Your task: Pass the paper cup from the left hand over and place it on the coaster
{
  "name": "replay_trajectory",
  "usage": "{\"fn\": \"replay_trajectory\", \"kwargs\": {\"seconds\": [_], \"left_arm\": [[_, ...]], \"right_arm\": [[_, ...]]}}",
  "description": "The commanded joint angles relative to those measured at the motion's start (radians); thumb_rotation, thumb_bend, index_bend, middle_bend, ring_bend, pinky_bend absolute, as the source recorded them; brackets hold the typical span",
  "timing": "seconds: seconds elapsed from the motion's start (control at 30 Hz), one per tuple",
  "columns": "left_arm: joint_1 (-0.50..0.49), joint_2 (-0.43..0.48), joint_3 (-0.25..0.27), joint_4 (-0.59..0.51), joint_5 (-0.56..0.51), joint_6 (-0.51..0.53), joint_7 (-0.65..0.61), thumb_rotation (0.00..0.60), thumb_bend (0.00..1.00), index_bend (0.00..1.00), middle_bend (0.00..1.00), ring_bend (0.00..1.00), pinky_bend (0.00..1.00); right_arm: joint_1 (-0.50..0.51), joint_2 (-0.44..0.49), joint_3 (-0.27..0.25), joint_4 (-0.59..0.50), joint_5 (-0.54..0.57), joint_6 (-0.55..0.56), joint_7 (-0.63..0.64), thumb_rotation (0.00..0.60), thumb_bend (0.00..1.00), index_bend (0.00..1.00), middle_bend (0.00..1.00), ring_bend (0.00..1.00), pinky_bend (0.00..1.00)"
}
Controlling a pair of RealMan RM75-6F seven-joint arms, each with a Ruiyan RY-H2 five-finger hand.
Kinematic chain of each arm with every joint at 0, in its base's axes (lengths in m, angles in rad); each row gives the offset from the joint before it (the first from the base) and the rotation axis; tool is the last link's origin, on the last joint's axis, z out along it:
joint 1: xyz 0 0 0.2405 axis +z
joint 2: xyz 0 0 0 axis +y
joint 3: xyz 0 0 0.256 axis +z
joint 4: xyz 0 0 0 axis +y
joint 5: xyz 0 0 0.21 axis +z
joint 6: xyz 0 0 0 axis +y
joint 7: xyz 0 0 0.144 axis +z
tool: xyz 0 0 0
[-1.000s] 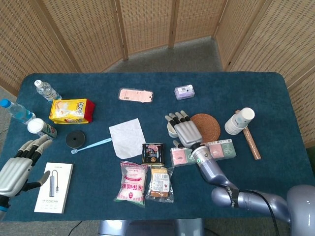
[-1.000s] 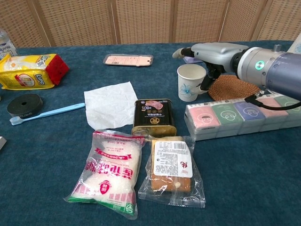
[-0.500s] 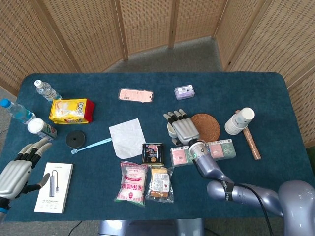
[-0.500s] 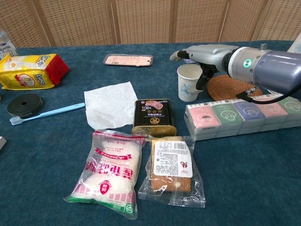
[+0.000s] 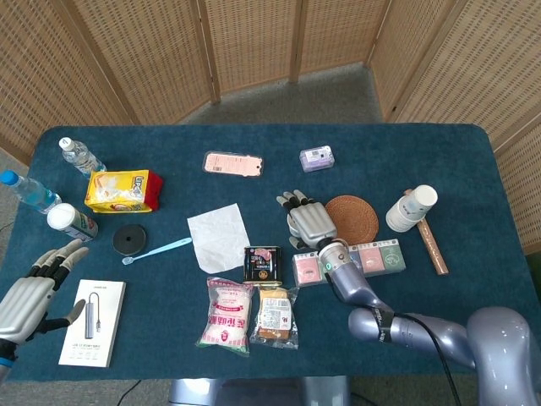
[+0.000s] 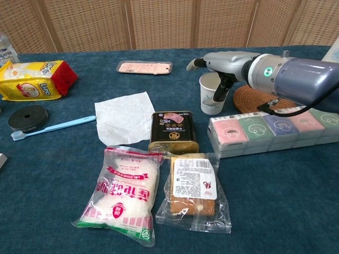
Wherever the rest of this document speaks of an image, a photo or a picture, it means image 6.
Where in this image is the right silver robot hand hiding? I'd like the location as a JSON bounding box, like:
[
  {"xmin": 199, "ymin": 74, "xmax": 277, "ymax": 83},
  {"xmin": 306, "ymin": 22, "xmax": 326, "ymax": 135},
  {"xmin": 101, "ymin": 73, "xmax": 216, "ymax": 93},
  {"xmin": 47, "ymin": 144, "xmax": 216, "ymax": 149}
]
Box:
[{"xmin": 186, "ymin": 51, "xmax": 262, "ymax": 104}]

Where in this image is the white paper cup blue flower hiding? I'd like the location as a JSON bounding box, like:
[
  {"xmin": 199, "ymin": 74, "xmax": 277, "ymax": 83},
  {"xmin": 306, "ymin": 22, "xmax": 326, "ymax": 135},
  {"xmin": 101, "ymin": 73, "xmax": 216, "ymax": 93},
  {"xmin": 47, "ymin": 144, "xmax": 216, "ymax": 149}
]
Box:
[{"xmin": 199, "ymin": 73, "xmax": 230, "ymax": 115}]

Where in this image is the brown round woven coaster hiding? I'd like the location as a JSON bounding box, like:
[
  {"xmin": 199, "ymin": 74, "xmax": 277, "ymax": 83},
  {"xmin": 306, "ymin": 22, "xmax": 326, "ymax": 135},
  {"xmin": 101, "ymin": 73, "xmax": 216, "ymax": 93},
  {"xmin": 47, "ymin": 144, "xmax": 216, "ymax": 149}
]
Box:
[{"xmin": 233, "ymin": 85, "xmax": 297, "ymax": 113}]

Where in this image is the black round disc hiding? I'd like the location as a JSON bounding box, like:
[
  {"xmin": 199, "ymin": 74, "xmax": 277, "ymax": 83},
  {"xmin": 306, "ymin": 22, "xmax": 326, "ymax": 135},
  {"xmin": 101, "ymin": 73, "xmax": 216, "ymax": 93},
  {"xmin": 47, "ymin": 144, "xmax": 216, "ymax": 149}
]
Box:
[{"xmin": 7, "ymin": 105, "xmax": 49, "ymax": 134}]

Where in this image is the multicolour tissue pack bundle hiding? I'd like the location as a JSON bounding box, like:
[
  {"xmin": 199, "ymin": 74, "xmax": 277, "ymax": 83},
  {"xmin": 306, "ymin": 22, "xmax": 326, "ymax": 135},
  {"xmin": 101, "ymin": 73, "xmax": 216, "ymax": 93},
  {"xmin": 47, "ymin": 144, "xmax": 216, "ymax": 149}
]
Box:
[{"xmin": 207, "ymin": 105, "xmax": 339, "ymax": 159}]

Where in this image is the wicker folding screen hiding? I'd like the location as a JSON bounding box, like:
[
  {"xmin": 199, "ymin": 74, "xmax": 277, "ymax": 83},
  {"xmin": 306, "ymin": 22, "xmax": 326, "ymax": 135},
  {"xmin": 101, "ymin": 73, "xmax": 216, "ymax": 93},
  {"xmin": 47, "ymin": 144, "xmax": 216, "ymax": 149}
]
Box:
[{"xmin": 0, "ymin": 0, "xmax": 339, "ymax": 55}]

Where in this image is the pink card in clear pack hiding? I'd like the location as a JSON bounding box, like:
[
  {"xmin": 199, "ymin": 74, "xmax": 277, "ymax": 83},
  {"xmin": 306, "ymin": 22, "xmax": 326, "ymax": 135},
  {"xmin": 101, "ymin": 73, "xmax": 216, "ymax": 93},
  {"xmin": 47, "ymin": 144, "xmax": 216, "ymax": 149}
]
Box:
[{"xmin": 116, "ymin": 60, "xmax": 174, "ymax": 76}]

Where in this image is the black luncheon meat can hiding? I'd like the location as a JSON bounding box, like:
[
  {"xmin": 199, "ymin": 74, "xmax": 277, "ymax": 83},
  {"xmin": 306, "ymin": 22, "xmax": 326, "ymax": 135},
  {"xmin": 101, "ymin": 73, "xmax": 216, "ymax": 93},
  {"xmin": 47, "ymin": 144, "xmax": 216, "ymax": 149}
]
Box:
[{"xmin": 147, "ymin": 111, "xmax": 200, "ymax": 156}]

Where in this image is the stack of white paper cups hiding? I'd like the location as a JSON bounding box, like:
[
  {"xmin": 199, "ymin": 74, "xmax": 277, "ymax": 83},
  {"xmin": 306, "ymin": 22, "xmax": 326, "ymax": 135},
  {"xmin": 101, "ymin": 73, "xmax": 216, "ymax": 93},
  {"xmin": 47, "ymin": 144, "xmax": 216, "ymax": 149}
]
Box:
[{"xmin": 323, "ymin": 37, "xmax": 339, "ymax": 64}]

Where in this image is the white paper napkin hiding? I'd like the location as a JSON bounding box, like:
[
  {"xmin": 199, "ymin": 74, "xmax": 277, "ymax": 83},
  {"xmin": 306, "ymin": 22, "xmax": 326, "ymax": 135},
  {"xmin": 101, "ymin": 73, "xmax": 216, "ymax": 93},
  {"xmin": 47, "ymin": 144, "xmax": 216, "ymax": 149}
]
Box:
[{"xmin": 94, "ymin": 91, "xmax": 156, "ymax": 146}]

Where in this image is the clear bag with brown cake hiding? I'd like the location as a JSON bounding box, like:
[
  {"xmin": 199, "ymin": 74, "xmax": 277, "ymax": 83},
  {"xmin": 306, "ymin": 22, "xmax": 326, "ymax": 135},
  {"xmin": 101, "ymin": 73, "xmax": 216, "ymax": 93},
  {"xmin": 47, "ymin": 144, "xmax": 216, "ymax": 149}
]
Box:
[{"xmin": 155, "ymin": 152, "xmax": 233, "ymax": 234}]

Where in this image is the white sugar bag pink print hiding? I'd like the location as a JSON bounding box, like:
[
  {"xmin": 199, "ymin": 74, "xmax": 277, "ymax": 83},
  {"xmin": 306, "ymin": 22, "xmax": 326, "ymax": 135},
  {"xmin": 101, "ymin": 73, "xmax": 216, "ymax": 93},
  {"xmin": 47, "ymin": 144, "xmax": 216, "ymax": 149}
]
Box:
[{"xmin": 71, "ymin": 145, "xmax": 164, "ymax": 248}]

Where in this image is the light blue toothbrush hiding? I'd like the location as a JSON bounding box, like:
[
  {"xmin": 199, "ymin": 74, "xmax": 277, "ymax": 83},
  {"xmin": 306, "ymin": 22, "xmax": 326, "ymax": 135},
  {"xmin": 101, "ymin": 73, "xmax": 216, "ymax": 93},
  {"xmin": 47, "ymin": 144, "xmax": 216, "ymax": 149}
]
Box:
[{"xmin": 10, "ymin": 115, "xmax": 96, "ymax": 142}]

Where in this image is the yellow red biscuit bag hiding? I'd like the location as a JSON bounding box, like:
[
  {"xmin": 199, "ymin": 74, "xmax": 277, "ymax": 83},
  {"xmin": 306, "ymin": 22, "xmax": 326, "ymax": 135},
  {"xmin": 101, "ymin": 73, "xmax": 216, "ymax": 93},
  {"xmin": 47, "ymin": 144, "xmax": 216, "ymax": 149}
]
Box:
[{"xmin": 0, "ymin": 60, "xmax": 79, "ymax": 102}]

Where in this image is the clear water bottle white cap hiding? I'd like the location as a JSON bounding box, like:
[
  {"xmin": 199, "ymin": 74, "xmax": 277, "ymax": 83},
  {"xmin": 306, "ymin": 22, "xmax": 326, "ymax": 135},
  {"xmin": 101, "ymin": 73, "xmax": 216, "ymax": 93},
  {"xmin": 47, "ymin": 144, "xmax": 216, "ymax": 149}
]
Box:
[{"xmin": 0, "ymin": 31, "xmax": 20, "ymax": 68}]

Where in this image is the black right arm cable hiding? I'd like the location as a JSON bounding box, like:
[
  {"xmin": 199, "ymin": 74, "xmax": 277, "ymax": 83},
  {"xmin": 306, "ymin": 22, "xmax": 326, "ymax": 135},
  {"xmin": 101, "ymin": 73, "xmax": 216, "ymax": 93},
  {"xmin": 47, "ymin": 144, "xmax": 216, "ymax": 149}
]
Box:
[{"xmin": 256, "ymin": 88, "xmax": 339, "ymax": 117}]

